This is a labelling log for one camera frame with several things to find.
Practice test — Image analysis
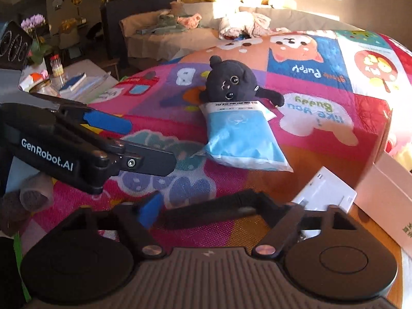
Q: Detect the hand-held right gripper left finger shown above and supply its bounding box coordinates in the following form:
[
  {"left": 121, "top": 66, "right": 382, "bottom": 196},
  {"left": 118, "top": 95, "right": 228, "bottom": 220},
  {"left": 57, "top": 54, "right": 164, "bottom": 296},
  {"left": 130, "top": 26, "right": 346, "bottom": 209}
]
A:
[{"left": 68, "top": 192, "right": 165, "bottom": 260}]

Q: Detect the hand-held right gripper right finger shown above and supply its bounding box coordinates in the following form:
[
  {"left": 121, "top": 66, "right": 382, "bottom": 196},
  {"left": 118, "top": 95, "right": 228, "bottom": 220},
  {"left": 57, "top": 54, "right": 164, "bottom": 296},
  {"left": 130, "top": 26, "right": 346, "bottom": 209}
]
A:
[{"left": 252, "top": 192, "right": 358, "bottom": 259}]

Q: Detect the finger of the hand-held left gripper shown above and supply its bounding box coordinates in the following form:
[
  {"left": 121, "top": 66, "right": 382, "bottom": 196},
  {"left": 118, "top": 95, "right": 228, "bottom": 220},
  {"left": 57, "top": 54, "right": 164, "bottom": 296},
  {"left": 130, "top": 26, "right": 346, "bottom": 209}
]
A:
[
  {"left": 30, "top": 92, "right": 133, "bottom": 135},
  {"left": 117, "top": 139, "right": 177, "bottom": 177}
]

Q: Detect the dark pen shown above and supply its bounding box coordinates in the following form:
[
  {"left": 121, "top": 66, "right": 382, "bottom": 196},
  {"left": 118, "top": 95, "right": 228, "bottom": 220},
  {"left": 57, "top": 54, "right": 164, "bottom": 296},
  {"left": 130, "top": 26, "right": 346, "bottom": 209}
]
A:
[{"left": 156, "top": 189, "right": 268, "bottom": 231}]

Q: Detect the blue tissue packet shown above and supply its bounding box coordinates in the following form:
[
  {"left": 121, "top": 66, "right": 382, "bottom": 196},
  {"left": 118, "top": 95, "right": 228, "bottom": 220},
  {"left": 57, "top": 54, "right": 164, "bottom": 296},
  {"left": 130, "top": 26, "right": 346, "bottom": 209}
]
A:
[{"left": 199, "top": 100, "right": 294, "bottom": 173}]

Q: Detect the pink cardboard box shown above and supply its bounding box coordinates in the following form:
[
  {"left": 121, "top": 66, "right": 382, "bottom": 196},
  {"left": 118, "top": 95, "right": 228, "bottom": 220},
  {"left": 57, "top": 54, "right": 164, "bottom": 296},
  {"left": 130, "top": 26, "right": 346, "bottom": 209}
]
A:
[{"left": 353, "top": 109, "right": 412, "bottom": 249}]

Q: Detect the person's left hand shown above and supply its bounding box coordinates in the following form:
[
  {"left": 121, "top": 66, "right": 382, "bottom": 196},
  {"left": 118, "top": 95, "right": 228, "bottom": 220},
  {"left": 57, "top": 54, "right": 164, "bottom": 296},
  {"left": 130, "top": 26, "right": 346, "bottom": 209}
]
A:
[{"left": 0, "top": 172, "right": 54, "bottom": 236}]

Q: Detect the glass jar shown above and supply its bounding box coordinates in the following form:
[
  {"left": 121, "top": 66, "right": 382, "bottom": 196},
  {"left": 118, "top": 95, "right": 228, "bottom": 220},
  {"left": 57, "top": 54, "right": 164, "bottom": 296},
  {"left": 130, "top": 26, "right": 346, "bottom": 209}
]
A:
[{"left": 30, "top": 77, "right": 61, "bottom": 98}]

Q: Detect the white flat box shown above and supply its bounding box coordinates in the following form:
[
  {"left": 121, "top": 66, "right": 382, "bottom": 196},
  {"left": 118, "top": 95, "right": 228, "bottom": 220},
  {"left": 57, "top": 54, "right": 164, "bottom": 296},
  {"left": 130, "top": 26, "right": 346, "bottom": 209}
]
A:
[{"left": 291, "top": 166, "right": 358, "bottom": 213}]

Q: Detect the red lidded jar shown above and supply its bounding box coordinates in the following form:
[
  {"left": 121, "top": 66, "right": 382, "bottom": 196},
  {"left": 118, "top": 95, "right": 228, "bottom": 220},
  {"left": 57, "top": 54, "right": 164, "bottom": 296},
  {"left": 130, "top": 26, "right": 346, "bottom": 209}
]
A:
[{"left": 49, "top": 54, "right": 65, "bottom": 78}]

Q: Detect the pink orchid plant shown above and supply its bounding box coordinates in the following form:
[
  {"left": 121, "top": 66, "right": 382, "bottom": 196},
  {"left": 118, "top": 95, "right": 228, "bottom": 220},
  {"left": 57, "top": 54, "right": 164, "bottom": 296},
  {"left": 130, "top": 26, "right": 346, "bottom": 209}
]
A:
[{"left": 21, "top": 13, "right": 53, "bottom": 65}]

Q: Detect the black plush toy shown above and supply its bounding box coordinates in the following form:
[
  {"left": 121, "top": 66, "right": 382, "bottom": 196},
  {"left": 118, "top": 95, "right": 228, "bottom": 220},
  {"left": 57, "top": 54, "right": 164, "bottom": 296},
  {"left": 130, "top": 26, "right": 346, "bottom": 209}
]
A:
[{"left": 201, "top": 55, "right": 286, "bottom": 108}]

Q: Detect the clothes heap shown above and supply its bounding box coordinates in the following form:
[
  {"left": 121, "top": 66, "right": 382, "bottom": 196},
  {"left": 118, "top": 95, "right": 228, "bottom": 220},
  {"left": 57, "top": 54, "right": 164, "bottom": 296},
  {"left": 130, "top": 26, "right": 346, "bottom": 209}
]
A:
[{"left": 138, "top": 9, "right": 204, "bottom": 35}]

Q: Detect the beige sofa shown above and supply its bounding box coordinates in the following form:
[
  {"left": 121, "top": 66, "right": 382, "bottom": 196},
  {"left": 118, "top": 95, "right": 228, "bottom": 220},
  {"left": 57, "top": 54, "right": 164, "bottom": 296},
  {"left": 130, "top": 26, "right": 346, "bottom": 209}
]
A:
[{"left": 119, "top": 1, "right": 356, "bottom": 69}]

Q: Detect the colourful printed blanket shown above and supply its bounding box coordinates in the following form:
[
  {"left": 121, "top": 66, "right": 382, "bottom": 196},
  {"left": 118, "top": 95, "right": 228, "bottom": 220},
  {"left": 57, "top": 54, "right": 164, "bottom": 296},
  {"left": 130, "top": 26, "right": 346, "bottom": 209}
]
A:
[{"left": 19, "top": 30, "right": 412, "bottom": 255}]

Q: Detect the pile of light cloths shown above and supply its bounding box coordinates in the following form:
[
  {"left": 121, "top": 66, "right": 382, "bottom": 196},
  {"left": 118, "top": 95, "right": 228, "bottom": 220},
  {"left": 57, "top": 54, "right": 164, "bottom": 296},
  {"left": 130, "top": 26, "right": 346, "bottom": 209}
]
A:
[{"left": 218, "top": 11, "right": 291, "bottom": 40}]

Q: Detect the green strap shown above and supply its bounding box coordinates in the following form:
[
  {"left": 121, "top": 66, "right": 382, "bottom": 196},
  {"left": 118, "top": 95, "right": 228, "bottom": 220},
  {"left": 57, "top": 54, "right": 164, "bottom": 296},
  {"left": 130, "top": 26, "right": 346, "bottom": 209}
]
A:
[{"left": 13, "top": 231, "right": 30, "bottom": 304}]

